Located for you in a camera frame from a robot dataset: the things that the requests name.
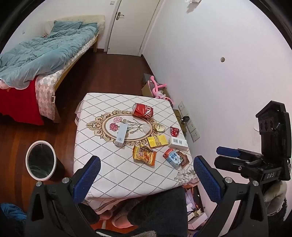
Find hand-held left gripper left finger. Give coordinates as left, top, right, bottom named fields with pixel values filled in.
left=26, top=156, right=101, bottom=237

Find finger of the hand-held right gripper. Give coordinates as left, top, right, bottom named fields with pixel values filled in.
left=216, top=146, right=263, bottom=158
left=214, top=156, right=251, bottom=171

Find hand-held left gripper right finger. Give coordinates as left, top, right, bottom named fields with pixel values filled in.
left=193, top=156, right=269, bottom=237

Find brown packet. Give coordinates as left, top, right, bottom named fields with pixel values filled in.
left=177, top=151, right=190, bottom=168

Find white cardboard box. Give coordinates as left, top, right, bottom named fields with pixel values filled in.
left=168, top=136, right=189, bottom=151

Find white rimmed trash bin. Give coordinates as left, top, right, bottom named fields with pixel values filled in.
left=26, top=141, right=66, bottom=182

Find pale blue toothpaste box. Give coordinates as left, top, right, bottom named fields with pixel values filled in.
left=115, top=122, right=129, bottom=147

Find orange snack wrapper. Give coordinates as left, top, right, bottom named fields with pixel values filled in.
left=132, top=143, right=157, bottom=166

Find yellow packet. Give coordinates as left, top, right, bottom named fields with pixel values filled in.
left=147, top=134, right=169, bottom=149

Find red drink can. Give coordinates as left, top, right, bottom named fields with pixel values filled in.
left=132, top=102, right=154, bottom=119

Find table with patterned tablecloth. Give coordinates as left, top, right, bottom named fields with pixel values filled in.
left=73, top=92, right=200, bottom=207

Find boxes and papers under table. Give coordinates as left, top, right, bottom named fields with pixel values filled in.
left=182, top=184, right=208, bottom=230

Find pink slipper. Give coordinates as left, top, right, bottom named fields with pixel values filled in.
left=111, top=214, right=138, bottom=229

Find person's dark trouser legs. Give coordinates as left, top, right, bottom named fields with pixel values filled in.
left=78, top=188, right=189, bottom=237

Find blue cloth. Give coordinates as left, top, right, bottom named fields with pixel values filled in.
left=0, top=203, right=28, bottom=225

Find pink plush toy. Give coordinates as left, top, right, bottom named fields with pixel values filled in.
left=147, top=76, right=174, bottom=106

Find checkered bed sheet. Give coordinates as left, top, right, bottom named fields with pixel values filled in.
left=35, top=41, right=90, bottom=121

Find red blanket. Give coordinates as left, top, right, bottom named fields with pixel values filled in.
left=0, top=79, right=45, bottom=126

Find wooden bed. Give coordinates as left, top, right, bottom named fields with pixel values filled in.
left=0, top=15, right=105, bottom=126

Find blue duvet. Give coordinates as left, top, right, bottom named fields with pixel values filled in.
left=0, top=20, right=99, bottom=89

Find white door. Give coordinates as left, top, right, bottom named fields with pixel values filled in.
left=106, top=0, right=165, bottom=57

